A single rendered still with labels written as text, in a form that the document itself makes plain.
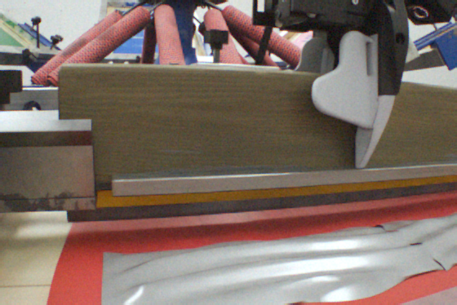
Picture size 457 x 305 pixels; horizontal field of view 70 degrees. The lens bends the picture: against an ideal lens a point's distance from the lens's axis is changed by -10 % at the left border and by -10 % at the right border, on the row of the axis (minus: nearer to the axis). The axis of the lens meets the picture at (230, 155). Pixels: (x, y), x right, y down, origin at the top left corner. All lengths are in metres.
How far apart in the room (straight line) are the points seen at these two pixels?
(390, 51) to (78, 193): 0.21
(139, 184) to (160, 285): 0.07
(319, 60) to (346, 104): 0.07
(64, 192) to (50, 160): 0.02
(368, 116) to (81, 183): 0.18
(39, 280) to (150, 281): 0.06
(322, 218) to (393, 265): 0.08
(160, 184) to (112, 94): 0.06
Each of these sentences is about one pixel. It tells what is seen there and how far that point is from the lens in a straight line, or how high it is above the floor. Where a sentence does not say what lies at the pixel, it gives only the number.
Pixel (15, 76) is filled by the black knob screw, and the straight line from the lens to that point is 0.34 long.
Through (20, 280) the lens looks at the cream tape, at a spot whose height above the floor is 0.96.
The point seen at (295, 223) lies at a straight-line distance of 0.26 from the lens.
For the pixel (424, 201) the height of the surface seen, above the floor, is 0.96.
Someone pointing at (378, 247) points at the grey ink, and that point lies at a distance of 0.23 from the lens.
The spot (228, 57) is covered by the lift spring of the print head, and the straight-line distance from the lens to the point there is 0.76.
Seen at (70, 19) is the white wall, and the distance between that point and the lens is 4.45.
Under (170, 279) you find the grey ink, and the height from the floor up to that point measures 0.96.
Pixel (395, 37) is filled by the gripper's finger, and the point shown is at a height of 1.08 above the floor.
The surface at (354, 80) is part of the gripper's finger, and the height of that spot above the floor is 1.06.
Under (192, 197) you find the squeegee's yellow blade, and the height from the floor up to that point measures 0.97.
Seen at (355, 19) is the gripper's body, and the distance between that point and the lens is 0.25.
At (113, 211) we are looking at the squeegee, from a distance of 0.24.
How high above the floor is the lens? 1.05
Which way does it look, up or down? 11 degrees down
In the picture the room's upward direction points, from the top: 2 degrees clockwise
